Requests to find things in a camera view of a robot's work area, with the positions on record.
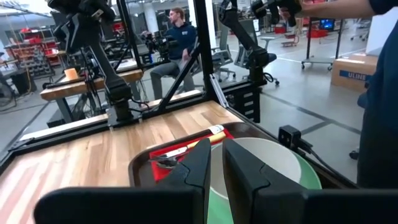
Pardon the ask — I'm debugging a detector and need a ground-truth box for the red cloth napkin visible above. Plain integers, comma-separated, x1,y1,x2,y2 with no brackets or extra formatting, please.
149,124,236,183

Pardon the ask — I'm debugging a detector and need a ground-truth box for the green plate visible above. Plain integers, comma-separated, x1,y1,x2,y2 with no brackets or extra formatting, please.
206,148,323,224

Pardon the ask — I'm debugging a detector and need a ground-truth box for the yellow-handled knife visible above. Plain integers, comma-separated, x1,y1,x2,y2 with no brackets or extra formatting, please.
161,131,227,159

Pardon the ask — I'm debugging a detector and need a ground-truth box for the black camera cable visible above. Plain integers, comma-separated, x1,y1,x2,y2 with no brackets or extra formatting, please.
294,138,358,180

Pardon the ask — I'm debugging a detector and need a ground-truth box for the person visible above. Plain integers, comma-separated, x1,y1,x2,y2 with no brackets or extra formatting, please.
141,6,199,101
356,0,398,189

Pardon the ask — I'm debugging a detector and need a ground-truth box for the grey bowl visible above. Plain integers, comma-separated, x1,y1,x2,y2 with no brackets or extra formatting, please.
210,137,302,200

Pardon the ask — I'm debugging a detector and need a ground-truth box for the person's forearm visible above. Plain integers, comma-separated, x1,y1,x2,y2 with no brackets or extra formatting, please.
297,0,379,19

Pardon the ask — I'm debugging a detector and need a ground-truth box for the shelf with red bins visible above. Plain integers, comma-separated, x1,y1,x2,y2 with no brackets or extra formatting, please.
4,27,62,78

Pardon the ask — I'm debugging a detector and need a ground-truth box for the black wheeled cart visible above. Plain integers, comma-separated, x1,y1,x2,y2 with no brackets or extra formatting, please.
300,17,345,72

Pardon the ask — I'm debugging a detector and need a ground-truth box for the brown plastic tray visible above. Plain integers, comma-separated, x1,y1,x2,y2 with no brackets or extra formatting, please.
128,121,358,190

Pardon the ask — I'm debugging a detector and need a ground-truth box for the black trash bin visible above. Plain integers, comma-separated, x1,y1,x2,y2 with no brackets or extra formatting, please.
11,68,31,95

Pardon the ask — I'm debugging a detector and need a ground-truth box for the blue office chair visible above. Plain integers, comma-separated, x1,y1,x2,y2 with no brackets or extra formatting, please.
234,35,280,86

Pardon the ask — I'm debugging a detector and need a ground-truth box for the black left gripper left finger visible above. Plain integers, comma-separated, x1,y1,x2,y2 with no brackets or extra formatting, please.
33,138,213,224

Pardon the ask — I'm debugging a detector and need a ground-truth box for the small lit monitor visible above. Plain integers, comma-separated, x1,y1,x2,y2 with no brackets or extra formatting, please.
319,18,336,31

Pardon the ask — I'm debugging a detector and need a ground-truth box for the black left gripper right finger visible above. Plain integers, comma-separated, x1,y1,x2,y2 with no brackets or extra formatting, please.
221,138,398,224

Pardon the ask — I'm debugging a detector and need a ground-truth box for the cardboard box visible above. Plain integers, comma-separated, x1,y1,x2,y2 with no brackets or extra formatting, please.
330,52,379,93

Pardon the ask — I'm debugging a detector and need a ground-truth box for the teal-handled spoon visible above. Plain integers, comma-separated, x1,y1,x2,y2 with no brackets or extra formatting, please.
148,154,184,169

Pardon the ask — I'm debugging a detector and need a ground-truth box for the person's hand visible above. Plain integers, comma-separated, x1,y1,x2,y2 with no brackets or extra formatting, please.
278,4,301,23

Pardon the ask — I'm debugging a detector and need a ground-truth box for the grey office chair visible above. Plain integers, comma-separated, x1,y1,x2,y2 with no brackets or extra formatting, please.
213,24,237,82

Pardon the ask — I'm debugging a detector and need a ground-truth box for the small black camera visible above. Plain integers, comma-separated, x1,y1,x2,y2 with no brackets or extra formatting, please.
278,124,302,149

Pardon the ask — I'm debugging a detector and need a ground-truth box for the wooden workbench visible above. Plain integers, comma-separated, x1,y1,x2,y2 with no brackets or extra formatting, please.
40,68,144,128

